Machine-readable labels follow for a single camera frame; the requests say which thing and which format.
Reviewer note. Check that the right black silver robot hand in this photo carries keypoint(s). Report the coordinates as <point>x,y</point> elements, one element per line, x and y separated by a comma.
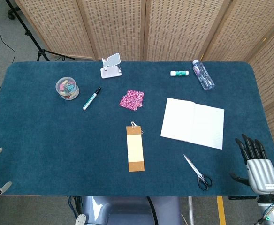
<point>262,173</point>

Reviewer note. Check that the brown cream bookmark with tassel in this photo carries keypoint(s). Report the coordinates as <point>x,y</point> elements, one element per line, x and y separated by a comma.
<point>135,150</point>

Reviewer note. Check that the open white notebook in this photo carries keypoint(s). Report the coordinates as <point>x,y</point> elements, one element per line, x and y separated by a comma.
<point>193,123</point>

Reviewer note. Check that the blue table mat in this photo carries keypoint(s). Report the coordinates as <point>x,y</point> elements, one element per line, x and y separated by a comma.
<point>57,145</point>

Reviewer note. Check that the metal table leg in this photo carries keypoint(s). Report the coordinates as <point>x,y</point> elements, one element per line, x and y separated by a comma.
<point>191,211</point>

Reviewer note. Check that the clear jar of binder clips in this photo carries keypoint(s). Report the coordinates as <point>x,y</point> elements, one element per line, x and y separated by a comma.
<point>67,89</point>

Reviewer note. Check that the green white marker pen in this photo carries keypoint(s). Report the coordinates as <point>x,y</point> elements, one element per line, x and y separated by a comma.
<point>91,99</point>

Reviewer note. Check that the clear plastic water bottle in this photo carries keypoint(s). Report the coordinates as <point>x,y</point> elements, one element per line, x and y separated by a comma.
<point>203,76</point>

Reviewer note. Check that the black tripod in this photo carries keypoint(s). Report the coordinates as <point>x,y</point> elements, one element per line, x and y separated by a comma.
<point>35,44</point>

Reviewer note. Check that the green white glue stick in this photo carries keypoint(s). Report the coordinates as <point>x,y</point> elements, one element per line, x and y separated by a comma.
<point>179,73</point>

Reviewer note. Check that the grey robot torso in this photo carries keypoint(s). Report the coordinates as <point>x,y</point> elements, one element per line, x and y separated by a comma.
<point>127,211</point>

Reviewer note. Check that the black chair caster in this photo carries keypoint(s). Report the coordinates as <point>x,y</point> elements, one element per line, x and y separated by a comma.
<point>13,11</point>

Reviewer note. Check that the white phone stand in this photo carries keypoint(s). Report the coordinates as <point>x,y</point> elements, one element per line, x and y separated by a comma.
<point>111,68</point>

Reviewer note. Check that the pink patterned cloth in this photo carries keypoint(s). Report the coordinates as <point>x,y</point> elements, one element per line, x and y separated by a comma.
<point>132,99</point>

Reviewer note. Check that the woven wooden folding screen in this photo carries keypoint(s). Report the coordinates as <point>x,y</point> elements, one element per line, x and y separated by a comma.
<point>169,28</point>

